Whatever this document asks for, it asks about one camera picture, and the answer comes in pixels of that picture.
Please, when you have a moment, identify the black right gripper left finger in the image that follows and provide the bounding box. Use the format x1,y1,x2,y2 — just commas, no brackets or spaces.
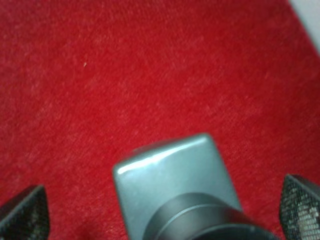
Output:
0,185,50,240

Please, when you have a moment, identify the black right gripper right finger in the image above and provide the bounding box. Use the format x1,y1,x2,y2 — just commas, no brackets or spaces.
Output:
279,174,320,240

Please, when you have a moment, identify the dark grey pump bottle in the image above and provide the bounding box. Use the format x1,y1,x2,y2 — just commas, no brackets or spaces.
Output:
112,133,276,240

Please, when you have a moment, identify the red velvet table cloth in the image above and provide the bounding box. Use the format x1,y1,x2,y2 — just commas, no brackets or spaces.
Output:
0,0,320,240

